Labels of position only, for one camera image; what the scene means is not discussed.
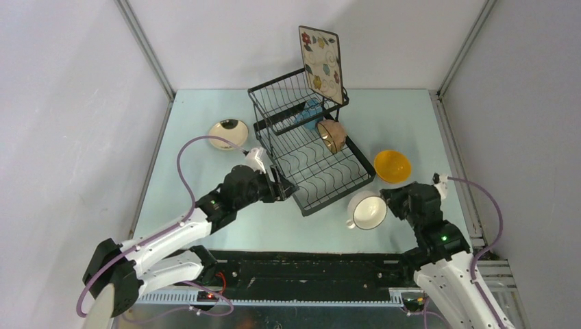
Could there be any grey slotted cable duct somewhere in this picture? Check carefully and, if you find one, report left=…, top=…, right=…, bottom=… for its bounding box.
left=135, top=289, right=404, bottom=307

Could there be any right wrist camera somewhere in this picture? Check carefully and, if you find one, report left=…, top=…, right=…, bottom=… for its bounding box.
left=432, top=173, right=449, bottom=200

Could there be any blue floral mug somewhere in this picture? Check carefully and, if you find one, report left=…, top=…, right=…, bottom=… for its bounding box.
left=295, top=98, right=323, bottom=130

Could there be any round cream plate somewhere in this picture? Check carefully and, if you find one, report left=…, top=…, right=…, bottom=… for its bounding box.
left=208, top=119, right=249, bottom=147

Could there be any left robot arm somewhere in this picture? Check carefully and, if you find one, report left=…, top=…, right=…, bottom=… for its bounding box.
left=77, top=165, right=299, bottom=317

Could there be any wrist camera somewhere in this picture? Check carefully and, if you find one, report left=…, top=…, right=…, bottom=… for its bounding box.
left=432, top=173, right=449, bottom=200
left=244, top=147, right=267, bottom=174

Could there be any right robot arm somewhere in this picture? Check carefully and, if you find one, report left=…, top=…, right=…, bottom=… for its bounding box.
left=380, top=175, right=514, bottom=328

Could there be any white two-handled soup cup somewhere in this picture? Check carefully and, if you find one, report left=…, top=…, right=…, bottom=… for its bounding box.
left=346, top=191, right=388, bottom=230

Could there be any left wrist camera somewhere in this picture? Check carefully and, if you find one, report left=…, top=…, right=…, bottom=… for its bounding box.
left=244, top=147, right=267, bottom=174

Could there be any tan bowl with dark rim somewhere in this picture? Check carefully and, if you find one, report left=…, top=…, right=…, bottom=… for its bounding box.
left=316, top=119, right=347, bottom=154

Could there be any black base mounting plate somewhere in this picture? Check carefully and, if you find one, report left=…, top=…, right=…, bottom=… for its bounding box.
left=194, top=250, right=416, bottom=301

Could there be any yellow plastic bowl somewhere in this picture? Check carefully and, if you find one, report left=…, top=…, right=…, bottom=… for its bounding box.
left=373, top=149, right=412, bottom=184

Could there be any square floral ceramic plate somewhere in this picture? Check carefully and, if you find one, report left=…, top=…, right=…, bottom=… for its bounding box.
left=298, top=25, right=345, bottom=105

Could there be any black wire dish rack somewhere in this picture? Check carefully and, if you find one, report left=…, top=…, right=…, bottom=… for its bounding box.
left=247, top=69, right=376, bottom=217

